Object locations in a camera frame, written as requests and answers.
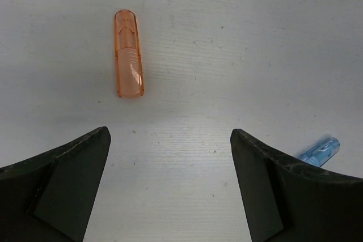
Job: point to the blue correction tape dispenser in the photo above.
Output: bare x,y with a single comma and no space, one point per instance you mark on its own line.
321,152

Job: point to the orange eraser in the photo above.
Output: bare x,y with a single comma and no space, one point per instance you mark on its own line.
128,64

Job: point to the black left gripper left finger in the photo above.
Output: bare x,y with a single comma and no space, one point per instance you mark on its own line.
49,197

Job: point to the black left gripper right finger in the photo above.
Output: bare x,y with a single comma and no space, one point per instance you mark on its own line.
286,199

